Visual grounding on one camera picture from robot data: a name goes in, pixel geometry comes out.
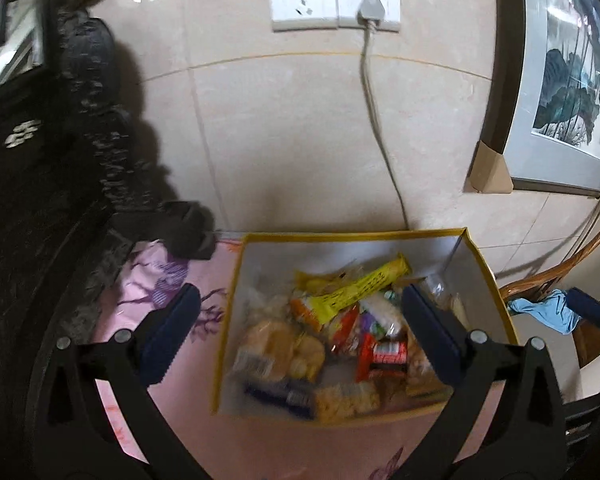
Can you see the orange crispy rice bar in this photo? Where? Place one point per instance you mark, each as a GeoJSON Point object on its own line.
{"type": "Point", "coordinates": [345, 401]}

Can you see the cardboard corner protector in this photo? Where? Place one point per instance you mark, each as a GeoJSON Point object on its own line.
{"type": "Point", "coordinates": [488, 173]}

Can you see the dark label snack packet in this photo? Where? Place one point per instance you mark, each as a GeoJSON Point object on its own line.
{"type": "Point", "coordinates": [296, 399]}

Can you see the yellow cardboard box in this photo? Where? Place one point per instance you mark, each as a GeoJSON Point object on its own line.
{"type": "Point", "coordinates": [379, 314]}

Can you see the wooden armchair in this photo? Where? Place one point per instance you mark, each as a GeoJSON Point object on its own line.
{"type": "Point", "coordinates": [576, 378]}

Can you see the blue cloth on chair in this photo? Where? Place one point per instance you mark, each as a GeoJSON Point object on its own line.
{"type": "Point", "coordinates": [552, 311]}

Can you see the large framed lotus painting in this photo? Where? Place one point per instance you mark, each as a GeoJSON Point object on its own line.
{"type": "Point", "coordinates": [543, 117]}

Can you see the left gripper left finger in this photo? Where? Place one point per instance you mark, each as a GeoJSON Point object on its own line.
{"type": "Point", "coordinates": [72, 435]}

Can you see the long yellow snack bar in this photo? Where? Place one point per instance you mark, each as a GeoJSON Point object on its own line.
{"type": "Point", "coordinates": [318, 298]}

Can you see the round bread packet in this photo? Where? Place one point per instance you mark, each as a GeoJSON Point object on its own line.
{"type": "Point", "coordinates": [273, 350]}

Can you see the pink floral tablecloth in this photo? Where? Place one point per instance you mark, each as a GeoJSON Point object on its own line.
{"type": "Point", "coordinates": [235, 437]}

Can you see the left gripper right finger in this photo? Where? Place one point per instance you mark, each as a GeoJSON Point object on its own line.
{"type": "Point", "coordinates": [526, 438]}

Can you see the red snack packet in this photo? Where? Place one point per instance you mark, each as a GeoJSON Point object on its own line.
{"type": "Point", "coordinates": [381, 359]}

